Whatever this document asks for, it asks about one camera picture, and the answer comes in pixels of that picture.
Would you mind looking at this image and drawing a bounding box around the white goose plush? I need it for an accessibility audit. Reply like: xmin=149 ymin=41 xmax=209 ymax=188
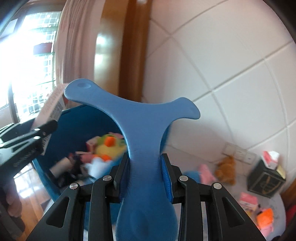
xmin=84 ymin=157 xmax=114 ymax=179

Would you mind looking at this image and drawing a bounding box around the pink labelled box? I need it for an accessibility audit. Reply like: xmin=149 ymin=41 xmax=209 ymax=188
xmin=31 ymin=83 xmax=68 ymax=156

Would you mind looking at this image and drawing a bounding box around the brown teddy bear plush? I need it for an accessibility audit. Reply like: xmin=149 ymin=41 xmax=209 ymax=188
xmin=214 ymin=156 xmax=236 ymax=186

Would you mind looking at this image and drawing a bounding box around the pink sheer curtain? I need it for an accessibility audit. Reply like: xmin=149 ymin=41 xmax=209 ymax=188
xmin=54 ymin=1 xmax=105 ymax=84

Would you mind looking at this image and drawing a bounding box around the black gift bag box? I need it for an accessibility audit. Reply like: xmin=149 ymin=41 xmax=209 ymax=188
xmin=247 ymin=160 xmax=285 ymax=198

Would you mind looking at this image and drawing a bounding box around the white lint roller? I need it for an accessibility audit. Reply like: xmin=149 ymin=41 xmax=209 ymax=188
xmin=49 ymin=157 xmax=73 ymax=178

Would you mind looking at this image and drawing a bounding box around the pink tissue pack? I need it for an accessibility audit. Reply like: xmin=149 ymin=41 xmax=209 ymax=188
xmin=261 ymin=151 xmax=280 ymax=170

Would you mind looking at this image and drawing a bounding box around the yellow sticky note pad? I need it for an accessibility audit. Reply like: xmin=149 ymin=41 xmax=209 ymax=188
xmin=276 ymin=165 xmax=286 ymax=180

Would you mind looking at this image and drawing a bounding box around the red white small box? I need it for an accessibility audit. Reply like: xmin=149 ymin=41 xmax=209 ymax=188
xmin=86 ymin=136 xmax=101 ymax=153

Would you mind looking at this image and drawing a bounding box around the blue plastic storage crate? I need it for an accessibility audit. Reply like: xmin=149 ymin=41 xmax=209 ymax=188
xmin=32 ymin=104 xmax=172 ymax=230

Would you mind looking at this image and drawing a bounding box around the blue pink pig plush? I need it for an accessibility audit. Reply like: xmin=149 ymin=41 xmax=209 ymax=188
xmin=184 ymin=164 xmax=217 ymax=185

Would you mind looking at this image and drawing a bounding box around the white wall socket panel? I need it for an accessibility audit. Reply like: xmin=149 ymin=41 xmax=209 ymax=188
xmin=222 ymin=142 xmax=257 ymax=165

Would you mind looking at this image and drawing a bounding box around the orange dress pig plush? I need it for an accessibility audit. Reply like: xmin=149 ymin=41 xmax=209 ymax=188
xmin=256 ymin=208 xmax=274 ymax=238

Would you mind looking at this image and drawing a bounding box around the yellow green duck plush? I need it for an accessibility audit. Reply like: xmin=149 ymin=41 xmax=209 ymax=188
xmin=94 ymin=133 xmax=127 ymax=162

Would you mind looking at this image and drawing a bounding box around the beige cardboard box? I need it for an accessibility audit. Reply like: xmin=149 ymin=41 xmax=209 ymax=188
xmin=238 ymin=192 xmax=258 ymax=211

